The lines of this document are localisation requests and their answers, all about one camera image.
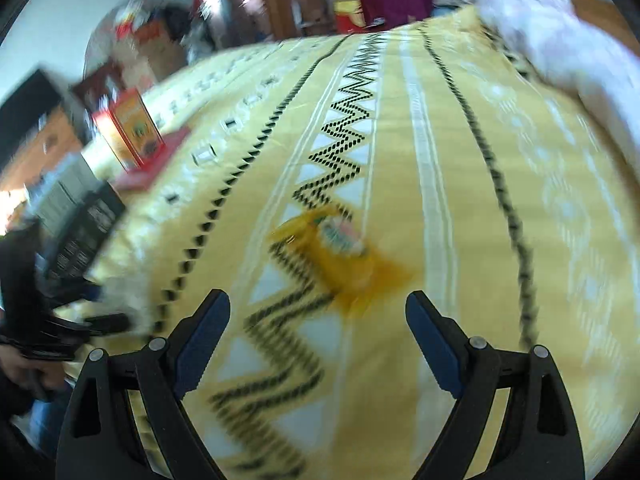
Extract white translucent snack packet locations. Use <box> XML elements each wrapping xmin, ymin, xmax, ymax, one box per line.
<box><xmin>102</xmin><ymin>267</ymin><xmax>161</xmax><ymax>338</ymax></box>

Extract pink floral quilt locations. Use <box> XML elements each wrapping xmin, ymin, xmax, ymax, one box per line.
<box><xmin>475</xmin><ymin>0</ymin><xmax>640</xmax><ymax>161</ymax></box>

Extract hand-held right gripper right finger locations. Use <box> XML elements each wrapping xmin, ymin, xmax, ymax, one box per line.
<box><xmin>405</xmin><ymin>290</ymin><xmax>586</xmax><ymax>480</ymax></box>

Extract wooden dresser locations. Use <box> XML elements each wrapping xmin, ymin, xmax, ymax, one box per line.
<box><xmin>0</xmin><ymin>105</ymin><xmax>86</xmax><ymax>196</ymax></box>

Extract black television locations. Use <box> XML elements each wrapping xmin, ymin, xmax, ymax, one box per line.
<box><xmin>0</xmin><ymin>67</ymin><xmax>66</xmax><ymax>133</ymax></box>

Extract black garment heap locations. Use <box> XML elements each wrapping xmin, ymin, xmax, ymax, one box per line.
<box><xmin>165</xmin><ymin>5</ymin><xmax>201</xmax><ymax>53</ymax></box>

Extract wooden headboard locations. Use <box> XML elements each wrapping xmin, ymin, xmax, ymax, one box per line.
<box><xmin>570</xmin><ymin>0</ymin><xmax>640</xmax><ymax>61</ymax></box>

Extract yellow snack packet with label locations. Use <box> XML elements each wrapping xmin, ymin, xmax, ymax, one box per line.
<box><xmin>270</xmin><ymin>207</ymin><xmax>416</xmax><ymax>318</ymax></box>

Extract red gift box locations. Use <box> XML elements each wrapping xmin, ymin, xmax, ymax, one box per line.
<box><xmin>334</xmin><ymin>0</ymin><xmax>368</xmax><ymax>35</ymax></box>

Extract orange box with round emblem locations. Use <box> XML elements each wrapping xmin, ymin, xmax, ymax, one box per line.
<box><xmin>92</xmin><ymin>87</ymin><xmax>166</xmax><ymax>171</ymax></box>

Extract flat red box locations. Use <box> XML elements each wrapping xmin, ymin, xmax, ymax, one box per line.
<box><xmin>112</xmin><ymin>127</ymin><xmax>193</xmax><ymax>191</ymax></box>

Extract person's left hand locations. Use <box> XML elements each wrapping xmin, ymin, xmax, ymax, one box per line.
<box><xmin>0</xmin><ymin>345</ymin><xmax>68</xmax><ymax>403</ymax></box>

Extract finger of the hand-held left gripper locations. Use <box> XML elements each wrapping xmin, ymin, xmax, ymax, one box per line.
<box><xmin>82</xmin><ymin>312</ymin><xmax>132</xmax><ymax>337</ymax></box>

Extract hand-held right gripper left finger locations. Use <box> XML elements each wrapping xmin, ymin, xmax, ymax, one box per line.
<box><xmin>55</xmin><ymin>289</ymin><xmax>232</xmax><ymax>480</ymax></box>

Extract stacked cardboard boxes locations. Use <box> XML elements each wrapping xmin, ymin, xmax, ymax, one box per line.
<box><xmin>137</xmin><ymin>50</ymin><xmax>190</xmax><ymax>88</ymax></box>

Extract person's blue jeans leg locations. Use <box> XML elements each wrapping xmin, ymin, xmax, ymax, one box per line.
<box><xmin>22</xmin><ymin>395</ymin><xmax>68</xmax><ymax>461</ymax></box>

